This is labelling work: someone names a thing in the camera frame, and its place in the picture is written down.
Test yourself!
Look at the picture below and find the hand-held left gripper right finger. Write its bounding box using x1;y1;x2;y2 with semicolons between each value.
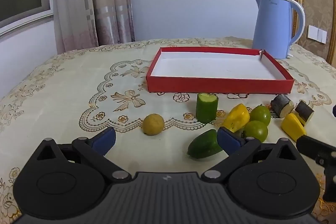
202;127;299;183

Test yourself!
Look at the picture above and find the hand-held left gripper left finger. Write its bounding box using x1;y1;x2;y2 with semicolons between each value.
35;127;132;183

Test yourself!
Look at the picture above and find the red cardboard box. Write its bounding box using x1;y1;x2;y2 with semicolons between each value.
146;47;294;94

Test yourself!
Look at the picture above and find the yellow round lime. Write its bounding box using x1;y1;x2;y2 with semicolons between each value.
142;113;165;136

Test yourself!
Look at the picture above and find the white wall switch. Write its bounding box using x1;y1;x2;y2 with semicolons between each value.
307;25;328;44

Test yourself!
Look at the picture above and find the green lime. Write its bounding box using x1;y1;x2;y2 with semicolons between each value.
242;120;269;143
249;105;271;127

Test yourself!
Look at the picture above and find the blue electric kettle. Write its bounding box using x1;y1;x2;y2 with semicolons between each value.
252;0;306;60

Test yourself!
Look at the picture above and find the eggplant piece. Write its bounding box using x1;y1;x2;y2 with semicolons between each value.
294;101;315;127
270;94;294;119

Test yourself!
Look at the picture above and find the cucumber cylinder piece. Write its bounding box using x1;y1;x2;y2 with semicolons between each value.
196;93;219;124

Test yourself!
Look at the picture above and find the pink patterned curtain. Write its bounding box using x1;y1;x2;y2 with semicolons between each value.
52;0;136;54

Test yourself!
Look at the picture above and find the yellow pepper piece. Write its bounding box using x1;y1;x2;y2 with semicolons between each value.
223;104;251;133
281;113;307;142

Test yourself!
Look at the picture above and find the cucumber end piece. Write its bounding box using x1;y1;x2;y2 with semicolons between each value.
187;129;224;160

